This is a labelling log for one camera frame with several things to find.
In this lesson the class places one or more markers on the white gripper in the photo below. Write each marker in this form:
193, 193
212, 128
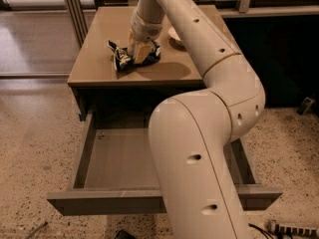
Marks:
144, 31

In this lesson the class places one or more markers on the blue chip bag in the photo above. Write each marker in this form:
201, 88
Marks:
123, 61

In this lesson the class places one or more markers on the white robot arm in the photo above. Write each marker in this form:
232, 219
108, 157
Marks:
188, 132

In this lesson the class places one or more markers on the grey drawer cabinet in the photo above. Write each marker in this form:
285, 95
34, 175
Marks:
99, 57

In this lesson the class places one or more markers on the white bowl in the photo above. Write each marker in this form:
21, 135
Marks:
173, 34

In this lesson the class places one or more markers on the black object on floor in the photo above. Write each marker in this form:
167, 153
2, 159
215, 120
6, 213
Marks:
122, 234

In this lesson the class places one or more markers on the metal rod on floor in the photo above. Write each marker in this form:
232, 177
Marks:
35, 230

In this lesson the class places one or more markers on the white power strip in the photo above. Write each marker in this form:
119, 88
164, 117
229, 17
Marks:
297, 229

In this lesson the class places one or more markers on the metal railing frame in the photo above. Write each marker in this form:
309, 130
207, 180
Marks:
76, 10

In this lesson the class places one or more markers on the dark object by wall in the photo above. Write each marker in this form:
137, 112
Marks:
306, 105

